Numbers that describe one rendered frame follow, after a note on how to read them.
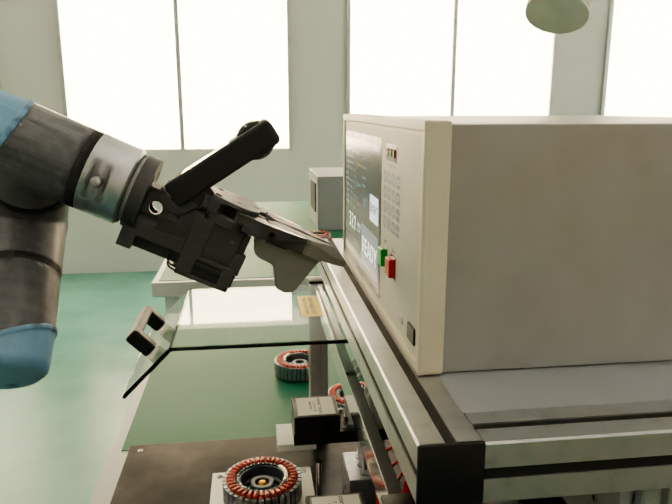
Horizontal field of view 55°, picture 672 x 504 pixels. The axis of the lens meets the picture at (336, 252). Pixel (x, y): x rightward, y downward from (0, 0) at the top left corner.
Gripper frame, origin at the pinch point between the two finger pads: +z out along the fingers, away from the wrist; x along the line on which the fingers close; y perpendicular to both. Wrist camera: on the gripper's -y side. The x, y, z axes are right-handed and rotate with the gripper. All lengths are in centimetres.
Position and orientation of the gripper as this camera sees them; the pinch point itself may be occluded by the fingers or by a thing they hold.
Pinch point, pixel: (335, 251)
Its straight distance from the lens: 64.2
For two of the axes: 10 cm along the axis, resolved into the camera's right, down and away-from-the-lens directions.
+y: -4.2, 9.0, 1.5
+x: 1.3, 2.2, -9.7
